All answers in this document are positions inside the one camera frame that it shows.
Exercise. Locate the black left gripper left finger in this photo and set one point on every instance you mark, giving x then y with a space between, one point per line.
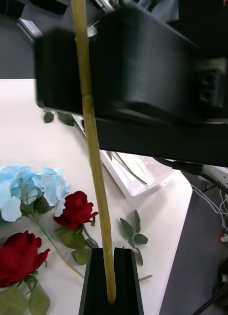
94 283

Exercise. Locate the loose green leaf twig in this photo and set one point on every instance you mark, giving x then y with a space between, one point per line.
127 229
48 116

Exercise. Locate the shallow white box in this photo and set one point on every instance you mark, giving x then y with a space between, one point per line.
153 172

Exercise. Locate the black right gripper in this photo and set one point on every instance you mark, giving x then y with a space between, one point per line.
143 69

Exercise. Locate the red artificial rose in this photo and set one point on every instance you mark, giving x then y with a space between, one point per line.
17 258
74 209

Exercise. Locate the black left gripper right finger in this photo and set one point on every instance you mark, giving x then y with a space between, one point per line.
127 283

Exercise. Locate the pale blue artificial flower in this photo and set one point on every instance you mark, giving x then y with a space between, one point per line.
93 147
10 187

